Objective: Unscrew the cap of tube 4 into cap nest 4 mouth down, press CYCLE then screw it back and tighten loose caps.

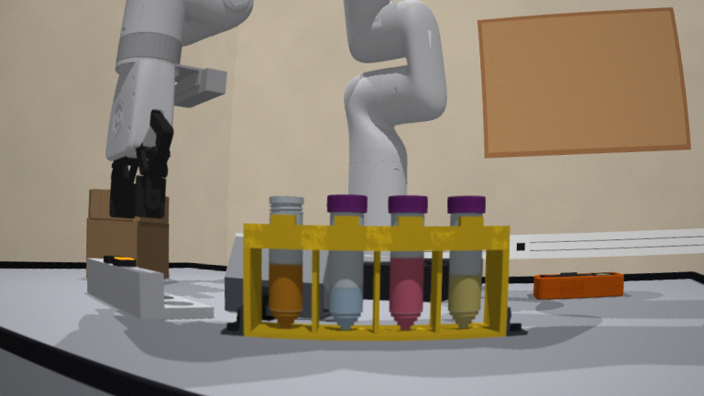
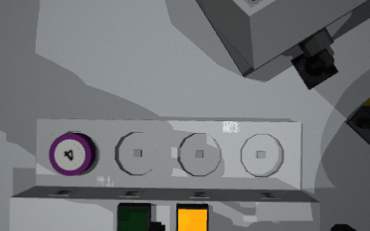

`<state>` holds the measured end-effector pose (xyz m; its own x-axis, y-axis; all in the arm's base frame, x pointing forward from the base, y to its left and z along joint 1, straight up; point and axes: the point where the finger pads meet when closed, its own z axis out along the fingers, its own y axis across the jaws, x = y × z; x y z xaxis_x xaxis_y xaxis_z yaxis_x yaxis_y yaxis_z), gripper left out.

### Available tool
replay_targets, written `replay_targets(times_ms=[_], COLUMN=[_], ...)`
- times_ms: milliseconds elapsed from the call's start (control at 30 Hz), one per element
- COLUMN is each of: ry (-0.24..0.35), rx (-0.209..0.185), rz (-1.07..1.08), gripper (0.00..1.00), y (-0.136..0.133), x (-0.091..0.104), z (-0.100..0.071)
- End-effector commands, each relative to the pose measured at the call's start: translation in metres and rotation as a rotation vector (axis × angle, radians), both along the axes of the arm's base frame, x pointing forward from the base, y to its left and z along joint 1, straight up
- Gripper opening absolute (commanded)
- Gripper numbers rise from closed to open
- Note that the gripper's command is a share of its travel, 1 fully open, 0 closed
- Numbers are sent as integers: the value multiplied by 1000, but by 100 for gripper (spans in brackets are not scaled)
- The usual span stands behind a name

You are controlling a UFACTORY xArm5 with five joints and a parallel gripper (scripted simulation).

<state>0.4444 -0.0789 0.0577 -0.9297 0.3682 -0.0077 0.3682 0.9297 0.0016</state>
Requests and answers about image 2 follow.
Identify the grey tray with round recesses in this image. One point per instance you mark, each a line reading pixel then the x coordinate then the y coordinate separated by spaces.
pixel 190 175

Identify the purple screw cap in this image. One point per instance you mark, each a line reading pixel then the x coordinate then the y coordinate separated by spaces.
pixel 71 154

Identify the grey button housing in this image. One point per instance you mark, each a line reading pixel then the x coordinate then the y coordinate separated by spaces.
pixel 254 32

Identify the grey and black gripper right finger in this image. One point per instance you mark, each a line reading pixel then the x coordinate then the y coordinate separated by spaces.
pixel 342 227

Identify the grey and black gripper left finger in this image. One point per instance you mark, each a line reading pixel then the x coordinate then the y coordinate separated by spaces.
pixel 156 226

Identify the yellow tube rack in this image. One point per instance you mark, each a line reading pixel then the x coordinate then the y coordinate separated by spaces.
pixel 367 103

